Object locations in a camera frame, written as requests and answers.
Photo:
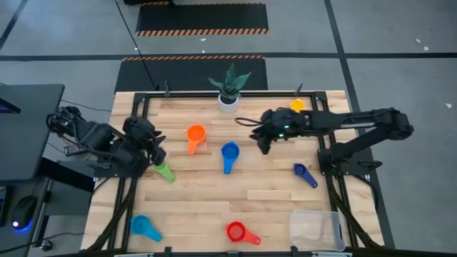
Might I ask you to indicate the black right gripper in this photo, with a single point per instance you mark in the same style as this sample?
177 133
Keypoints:
285 123

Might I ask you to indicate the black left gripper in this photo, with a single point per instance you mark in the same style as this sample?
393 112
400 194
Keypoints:
141 132

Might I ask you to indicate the green measuring cup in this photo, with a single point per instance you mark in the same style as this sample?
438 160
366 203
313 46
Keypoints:
168 173

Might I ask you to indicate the orange measuring cup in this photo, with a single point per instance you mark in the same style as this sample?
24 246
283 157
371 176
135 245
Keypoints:
196 133

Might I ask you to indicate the small dark blue measuring cup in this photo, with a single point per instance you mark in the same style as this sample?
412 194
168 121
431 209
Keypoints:
301 169

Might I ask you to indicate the yellow measuring cup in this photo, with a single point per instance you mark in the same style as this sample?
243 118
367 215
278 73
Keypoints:
297 105

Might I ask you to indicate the light blue measuring cup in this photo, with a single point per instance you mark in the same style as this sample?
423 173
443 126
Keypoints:
141 225

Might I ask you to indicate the red measuring cup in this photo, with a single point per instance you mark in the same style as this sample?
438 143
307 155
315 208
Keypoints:
235 231

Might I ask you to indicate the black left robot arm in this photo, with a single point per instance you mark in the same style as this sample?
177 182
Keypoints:
93 135

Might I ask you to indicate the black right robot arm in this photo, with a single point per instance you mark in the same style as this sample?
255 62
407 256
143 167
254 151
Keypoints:
357 119

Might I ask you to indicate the clear plastic basket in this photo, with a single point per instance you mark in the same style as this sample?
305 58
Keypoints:
314 232

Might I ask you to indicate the potted plant in white pot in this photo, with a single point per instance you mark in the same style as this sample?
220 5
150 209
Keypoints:
228 103

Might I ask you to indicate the black hazard-striped floor mat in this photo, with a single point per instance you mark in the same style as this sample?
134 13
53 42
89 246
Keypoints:
178 75
200 18

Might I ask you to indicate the black desk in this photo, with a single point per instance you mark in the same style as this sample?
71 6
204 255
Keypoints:
28 135

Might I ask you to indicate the black caster wheel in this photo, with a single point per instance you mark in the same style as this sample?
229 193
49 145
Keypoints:
46 245

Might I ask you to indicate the black computer mouse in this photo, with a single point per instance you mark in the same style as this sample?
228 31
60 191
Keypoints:
23 212

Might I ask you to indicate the black frame clamp lever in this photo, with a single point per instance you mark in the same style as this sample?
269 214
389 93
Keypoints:
295 251
298 90
166 89
168 251

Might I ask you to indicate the black aluminium table frame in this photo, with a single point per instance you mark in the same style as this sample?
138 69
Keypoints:
185 95

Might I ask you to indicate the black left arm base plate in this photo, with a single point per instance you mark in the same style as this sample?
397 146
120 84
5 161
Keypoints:
82 167

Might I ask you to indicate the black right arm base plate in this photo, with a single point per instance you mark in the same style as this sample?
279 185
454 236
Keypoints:
357 170

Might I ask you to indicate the silver aluminium bracket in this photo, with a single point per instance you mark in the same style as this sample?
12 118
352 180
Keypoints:
332 254
134 255

